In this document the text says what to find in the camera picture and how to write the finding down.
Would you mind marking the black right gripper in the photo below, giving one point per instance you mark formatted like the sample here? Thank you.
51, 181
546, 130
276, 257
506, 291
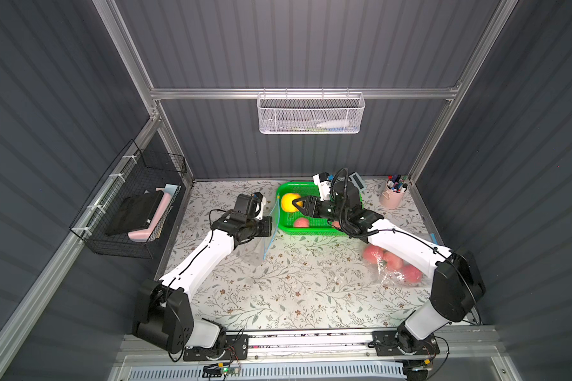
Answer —
312, 207

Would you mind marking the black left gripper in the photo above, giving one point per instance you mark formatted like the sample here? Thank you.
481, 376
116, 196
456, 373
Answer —
265, 226

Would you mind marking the pink peach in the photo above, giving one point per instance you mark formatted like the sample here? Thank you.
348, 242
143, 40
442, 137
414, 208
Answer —
392, 261
302, 223
373, 254

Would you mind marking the clear zip-top bag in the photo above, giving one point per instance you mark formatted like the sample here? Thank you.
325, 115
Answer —
407, 260
253, 251

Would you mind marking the red yellow peach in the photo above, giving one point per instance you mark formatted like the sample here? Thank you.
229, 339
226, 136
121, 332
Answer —
411, 274

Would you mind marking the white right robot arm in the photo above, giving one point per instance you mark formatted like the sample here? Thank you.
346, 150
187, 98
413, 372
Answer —
457, 285

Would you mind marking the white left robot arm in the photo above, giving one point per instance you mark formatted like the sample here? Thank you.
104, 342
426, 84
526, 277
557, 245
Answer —
163, 311

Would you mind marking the green plastic basket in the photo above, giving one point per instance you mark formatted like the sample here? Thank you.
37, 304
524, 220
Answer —
314, 217

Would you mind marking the light blue calculator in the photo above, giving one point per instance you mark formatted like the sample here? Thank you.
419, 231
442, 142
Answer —
357, 180

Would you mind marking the pink metal pen bucket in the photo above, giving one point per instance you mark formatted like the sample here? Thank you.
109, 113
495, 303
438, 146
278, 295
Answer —
391, 199

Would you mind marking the white tube in basket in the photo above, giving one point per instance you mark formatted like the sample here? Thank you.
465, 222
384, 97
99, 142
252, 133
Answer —
333, 125

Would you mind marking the black flat case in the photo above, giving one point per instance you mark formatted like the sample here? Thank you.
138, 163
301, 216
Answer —
135, 213

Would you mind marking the white wire wall basket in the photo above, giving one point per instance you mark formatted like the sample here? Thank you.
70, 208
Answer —
290, 114

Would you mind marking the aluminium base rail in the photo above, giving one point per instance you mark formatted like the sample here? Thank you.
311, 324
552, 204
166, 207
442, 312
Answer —
314, 345

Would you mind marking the black wire side basket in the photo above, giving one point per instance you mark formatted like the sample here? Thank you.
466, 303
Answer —
135, 172

